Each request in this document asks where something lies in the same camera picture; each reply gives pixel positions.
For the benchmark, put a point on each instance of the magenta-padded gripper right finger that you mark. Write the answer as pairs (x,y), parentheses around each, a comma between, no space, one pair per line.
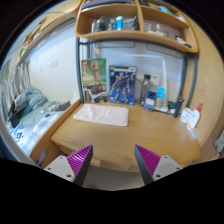
(150,160)

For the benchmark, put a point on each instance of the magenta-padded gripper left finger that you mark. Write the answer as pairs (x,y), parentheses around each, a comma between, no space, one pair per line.
(77,160)

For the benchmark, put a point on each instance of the pink towel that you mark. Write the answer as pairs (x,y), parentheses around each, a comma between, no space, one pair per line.
(101,115)

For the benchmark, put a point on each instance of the clear plastic cup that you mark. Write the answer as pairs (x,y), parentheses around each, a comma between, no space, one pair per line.
(194,134)

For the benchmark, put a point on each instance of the bed with checked sheet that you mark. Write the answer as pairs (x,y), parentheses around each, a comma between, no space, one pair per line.
(36,128)

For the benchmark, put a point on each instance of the black flat tablet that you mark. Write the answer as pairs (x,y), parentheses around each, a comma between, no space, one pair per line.
(63,106)

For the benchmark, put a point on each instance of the white mug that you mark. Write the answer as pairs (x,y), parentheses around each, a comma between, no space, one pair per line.
(186,115)

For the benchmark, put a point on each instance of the dark green round container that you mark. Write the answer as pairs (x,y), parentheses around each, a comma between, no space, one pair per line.
(172,106)

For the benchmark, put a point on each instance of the small dark blue box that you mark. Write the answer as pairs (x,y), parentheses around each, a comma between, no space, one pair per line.
(149,101)

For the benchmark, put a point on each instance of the black electric shaver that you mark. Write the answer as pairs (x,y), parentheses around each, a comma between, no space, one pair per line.
(178,106)

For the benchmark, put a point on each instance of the white bottle with red cap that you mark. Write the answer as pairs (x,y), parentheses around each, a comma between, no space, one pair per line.
(194,118)

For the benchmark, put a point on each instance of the light blue card package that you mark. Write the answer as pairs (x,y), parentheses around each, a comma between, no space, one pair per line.
(160,95)

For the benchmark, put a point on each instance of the dark transparent water bottle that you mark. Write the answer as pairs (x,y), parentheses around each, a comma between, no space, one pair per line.
(145,90)

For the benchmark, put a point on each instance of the light blue duvet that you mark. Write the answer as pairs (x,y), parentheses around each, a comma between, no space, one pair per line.
(31,100)

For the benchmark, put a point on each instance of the blue robot model kit box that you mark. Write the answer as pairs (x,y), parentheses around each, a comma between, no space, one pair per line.
(122,85)

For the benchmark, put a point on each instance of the tree figure toy box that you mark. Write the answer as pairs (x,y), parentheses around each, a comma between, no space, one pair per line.
(94,80)

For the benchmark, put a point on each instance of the grey patterned curtain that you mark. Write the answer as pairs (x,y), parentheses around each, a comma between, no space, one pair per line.
(15,83)

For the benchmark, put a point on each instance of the wooden shelf unit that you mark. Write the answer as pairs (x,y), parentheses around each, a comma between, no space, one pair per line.
(133,35)

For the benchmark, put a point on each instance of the long wooden overhead shelf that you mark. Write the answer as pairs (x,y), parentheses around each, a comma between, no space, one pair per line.
(50,26)

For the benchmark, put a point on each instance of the white square wall box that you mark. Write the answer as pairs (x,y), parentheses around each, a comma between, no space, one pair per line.
(155,81)

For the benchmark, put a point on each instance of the grey metal desk frame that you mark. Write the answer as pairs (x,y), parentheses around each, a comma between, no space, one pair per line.
(79,73)

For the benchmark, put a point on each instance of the white wall switch plate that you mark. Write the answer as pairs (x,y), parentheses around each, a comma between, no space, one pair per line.
(53,63)

